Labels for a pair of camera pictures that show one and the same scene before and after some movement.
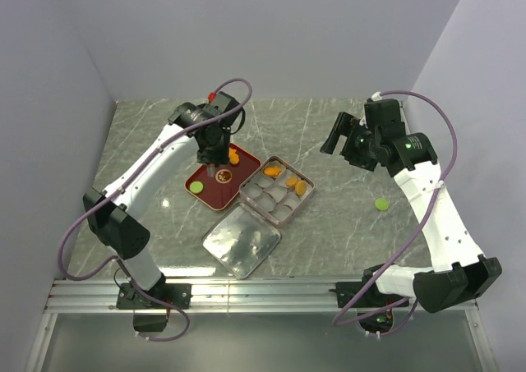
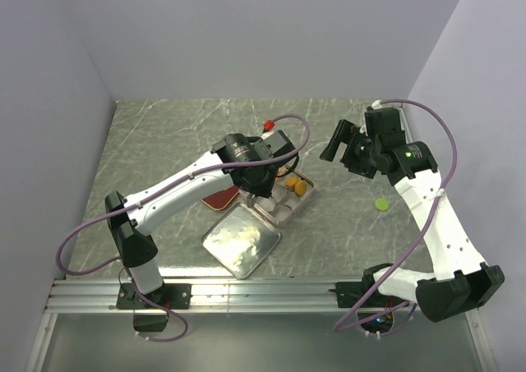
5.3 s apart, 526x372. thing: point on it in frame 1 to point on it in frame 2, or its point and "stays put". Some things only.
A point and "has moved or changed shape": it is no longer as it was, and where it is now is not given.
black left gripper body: (219, 153) to (264, 187)
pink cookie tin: (277, 190) stays put
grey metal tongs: (210, 170) has moved or changed shape
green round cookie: (381, 204) stays put
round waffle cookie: (300, 187) stays put
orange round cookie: (291, 181) stays put
